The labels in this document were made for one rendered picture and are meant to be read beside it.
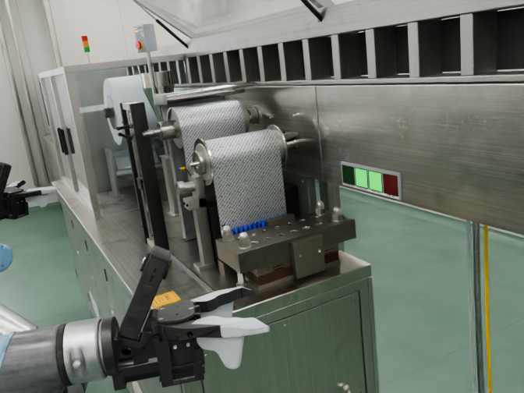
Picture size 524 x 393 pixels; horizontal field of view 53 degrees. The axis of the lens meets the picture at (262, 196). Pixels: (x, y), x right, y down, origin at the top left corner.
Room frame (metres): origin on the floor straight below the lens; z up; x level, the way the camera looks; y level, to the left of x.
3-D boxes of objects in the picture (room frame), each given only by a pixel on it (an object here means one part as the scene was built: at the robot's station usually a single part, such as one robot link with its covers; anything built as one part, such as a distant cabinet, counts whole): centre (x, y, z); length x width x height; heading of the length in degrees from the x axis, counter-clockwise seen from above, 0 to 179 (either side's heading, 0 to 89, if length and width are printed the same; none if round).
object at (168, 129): (1.81, 0.29, 1.33); 0.06 x 0.06 x 0.06; 26
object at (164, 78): (2.29, 0.38, 1.50); 0.14 x 0.14 x 0.06
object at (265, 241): (1.50, -0.06, 1.00); 0.40 x 0.16 x 0.06; 116
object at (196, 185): (1.61, 0.22, 1.05); 0.06 x 0.05 x 0.31; 116
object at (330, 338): (2.46, 0.53, 0.43); 2.52 x 0.64 x 0.86; 26
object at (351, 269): (2.46, 0.54, 0.88); 2.52 x 0.66 x 0.04; 26
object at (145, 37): (2.10, 0.38, 1.66); 0.07 x 0.07 x 0.10; 44
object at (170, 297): (1.35, 0.30, 0.91); 0.07 x 0.07 x 0.02; 26
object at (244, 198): (1.59, 0.03, 1.11); 0.23 x 0.01 x 0.18; 116
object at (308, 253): (1.43, -0.11, 0.96); 0.10 x 0.03 x 0.11; 116
